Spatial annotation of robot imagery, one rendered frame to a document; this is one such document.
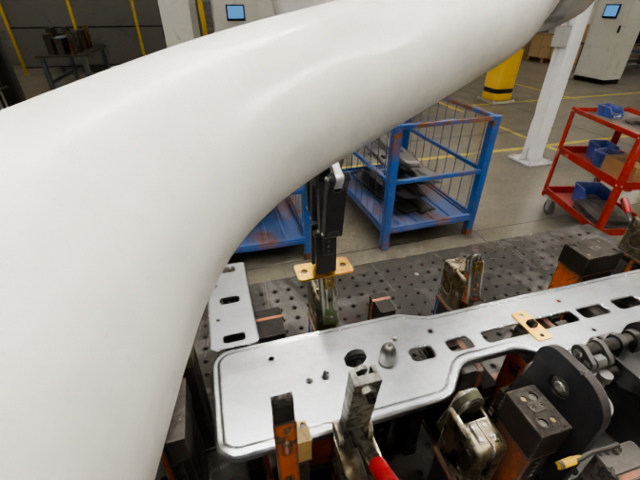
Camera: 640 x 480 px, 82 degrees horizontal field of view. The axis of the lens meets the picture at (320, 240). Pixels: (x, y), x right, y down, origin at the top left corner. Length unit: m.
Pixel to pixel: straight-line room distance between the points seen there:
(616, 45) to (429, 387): 10.57
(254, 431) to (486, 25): 0.62
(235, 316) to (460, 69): 0.74
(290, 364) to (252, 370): 0.07
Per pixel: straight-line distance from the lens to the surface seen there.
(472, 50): 0.20
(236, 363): 0.77
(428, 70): 0.17
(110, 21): 12.32
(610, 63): 11.08
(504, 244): 1.80
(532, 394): 0.65
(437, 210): 3.15
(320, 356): 0.76
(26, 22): 12.78
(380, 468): 0.51
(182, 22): 8.13
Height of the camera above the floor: 1.59
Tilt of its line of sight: 33 degrees down
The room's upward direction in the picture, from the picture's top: straight up
